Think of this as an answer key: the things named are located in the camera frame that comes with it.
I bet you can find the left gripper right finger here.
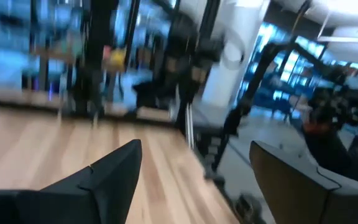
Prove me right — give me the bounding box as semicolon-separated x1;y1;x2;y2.
249;140;358;224

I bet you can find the white pillar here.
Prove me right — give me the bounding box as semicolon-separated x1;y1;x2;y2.
200;0;272;108

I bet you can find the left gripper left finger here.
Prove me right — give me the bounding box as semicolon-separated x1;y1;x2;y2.
40;139;143;224

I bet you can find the large window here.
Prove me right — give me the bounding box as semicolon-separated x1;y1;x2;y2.
247;23;358;108

